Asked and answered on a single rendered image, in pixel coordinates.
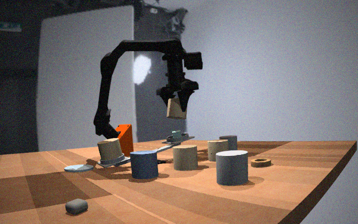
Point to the dark grey pebble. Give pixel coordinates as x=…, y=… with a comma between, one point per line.
x=76, y=206

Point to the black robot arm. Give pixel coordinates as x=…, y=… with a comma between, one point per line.
x=170, y=46

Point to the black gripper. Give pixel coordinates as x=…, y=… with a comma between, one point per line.
x=176, y=83

